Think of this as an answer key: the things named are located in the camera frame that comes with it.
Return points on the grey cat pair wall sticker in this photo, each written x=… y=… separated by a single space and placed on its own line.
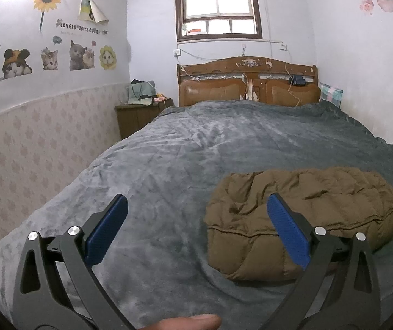
x=80 y=55

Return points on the white wall socket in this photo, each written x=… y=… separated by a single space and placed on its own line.
x=176 y=53
x=282 y=45

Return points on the person's left hand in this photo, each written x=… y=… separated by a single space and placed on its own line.
x=189 y=323

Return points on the brown padded coat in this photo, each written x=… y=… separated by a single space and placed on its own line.
x=337 y=196

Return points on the orange pink small item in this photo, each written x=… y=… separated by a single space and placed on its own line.
x=160 y=98

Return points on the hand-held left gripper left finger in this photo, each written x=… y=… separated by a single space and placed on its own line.
x=109 y=225

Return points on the brown framed window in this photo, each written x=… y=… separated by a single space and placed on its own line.
x=219 y=7

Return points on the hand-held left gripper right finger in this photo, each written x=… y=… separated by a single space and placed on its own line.
x=285 y=227

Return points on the bear hat cat wall sticker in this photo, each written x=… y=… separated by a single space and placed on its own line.
x=15 y=64

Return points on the lettering wall sticker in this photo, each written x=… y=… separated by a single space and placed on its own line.
x=81 y=28

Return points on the plaid pillow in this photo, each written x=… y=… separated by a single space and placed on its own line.
x=332 y=94

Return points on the peeling paper wall poster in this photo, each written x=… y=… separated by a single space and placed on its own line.
x=91 y=8

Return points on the grey plush blanket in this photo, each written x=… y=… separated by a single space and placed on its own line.
x=182 y=151

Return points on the yellow flower cat wall sticker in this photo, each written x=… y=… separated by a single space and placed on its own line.
x=108 y=57

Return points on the wooden bed headboard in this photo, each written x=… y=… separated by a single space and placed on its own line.
x=217 y=91

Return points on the tabby kitten wall sticker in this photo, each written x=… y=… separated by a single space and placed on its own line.
x=49 y=59

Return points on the brown wooden nightstand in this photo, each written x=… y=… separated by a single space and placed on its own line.
x=131 y=120

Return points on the green bag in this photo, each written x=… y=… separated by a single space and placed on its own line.
x=139 y=91

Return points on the black device on headboard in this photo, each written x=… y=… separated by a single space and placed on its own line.
x=299 y=79

